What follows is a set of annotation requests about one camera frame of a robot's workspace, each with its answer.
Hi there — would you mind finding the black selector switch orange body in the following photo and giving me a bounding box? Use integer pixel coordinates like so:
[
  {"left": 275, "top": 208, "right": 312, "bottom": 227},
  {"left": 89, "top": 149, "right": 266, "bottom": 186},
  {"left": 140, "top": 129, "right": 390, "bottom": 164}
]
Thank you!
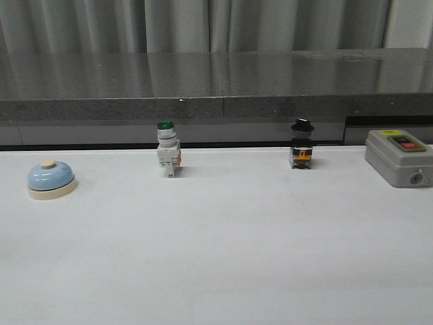
[{"left": 289, "top": 118, "right": 315, "bottom": 169}]

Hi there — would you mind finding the blue call bell cream base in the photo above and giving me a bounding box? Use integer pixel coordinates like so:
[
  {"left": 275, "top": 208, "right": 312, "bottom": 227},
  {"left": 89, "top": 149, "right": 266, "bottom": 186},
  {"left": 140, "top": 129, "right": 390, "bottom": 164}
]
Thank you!
[{"left": 27, "top": 158, "right": 78, "bottom": 200}]

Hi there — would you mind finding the green pushbutton switch white body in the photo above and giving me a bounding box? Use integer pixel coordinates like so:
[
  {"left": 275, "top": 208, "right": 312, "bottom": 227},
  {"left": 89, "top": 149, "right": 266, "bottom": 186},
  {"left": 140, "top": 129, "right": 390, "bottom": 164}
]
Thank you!
[{"left": 157, "top": 121, "right": 182, "bottom": 177}]

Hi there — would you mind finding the grey stone counter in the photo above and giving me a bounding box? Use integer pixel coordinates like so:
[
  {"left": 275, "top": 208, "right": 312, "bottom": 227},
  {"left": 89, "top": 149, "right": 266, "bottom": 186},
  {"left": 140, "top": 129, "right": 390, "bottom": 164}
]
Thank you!
[{"left": 1, "top": 48, "right": 432, "bottom": 150}]

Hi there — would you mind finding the grey switch box red button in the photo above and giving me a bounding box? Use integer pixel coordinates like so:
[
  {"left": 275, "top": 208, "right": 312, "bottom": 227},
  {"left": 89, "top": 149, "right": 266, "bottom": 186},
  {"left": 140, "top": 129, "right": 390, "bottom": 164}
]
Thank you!
[{"left": 365, "top": 129, "right": 432, "bottom": 188}]

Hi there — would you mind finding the grey curtain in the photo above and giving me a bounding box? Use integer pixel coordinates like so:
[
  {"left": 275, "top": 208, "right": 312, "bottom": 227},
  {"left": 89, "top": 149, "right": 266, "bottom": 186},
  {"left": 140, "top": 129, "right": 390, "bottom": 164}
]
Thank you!
[{"left": 1, "top": 1, "right": 432, "bottom": 54}]

